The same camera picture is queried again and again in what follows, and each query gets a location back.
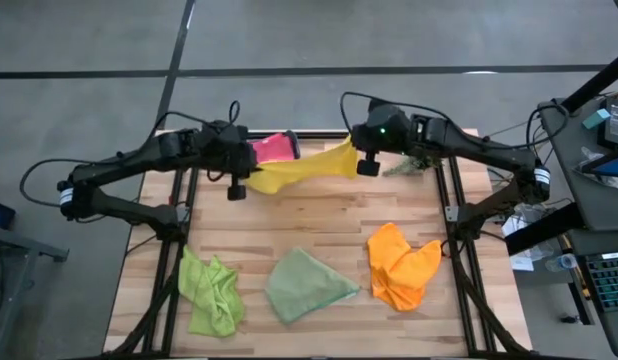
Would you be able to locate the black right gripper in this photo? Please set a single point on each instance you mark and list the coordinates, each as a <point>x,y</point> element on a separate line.
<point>384,130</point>

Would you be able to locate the grey metal table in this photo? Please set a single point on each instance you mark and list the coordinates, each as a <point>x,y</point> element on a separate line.
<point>19,245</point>

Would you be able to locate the dark grey side desk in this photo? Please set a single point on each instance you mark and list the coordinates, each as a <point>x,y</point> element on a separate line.
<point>589,200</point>

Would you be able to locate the blue-grey plastic bin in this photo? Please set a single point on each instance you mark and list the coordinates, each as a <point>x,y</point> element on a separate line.
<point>295,145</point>

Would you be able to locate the lime green microfiber towel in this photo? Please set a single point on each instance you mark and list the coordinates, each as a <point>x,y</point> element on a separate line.
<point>209,300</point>

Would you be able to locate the small green succulent plant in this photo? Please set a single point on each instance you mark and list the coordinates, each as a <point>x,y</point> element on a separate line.
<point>409,165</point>

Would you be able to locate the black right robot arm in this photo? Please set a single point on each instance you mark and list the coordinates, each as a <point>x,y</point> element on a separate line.
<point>469,145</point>

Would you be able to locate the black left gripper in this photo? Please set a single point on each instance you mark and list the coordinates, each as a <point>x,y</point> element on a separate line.
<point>229,147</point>

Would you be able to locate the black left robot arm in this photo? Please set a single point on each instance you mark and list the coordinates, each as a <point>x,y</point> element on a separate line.
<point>139,214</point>

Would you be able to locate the yellow microfiber towel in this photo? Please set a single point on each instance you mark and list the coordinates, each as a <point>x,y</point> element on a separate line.
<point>309,167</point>

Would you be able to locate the white paper sheet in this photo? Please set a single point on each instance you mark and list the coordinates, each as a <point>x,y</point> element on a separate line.
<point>521,262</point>

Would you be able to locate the small teal box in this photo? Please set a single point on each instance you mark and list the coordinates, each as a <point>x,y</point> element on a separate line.
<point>596,119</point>

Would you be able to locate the backlit black keyboard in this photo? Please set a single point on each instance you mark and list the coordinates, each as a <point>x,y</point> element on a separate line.
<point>609,282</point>

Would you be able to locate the black diagonal pole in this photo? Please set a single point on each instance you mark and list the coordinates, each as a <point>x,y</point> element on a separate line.
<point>594,82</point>

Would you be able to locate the clear plastic bottle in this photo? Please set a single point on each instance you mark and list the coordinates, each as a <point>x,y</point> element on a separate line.
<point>564,262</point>

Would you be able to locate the sage green microfiber towel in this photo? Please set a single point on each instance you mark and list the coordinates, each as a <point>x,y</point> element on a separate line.
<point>304,285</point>

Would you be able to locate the orange microfiber towel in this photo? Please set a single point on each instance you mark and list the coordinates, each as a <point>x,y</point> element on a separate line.
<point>399,270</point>

